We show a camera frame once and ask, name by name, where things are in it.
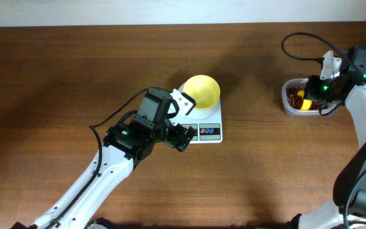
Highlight yellow measuring scoop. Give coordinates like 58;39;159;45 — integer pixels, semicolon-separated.
297;90;312;111

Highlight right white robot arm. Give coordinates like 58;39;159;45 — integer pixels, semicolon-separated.
286;46;366;228

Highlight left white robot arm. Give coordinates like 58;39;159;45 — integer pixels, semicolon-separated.
30;87;196;229

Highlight white digital kitchen scale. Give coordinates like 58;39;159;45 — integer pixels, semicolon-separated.
178;84;223;144

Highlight yellow plastic bowl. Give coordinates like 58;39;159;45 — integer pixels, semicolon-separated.
183;75;220;109

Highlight red beans in container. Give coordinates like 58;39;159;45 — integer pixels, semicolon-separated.
286;87;329;111

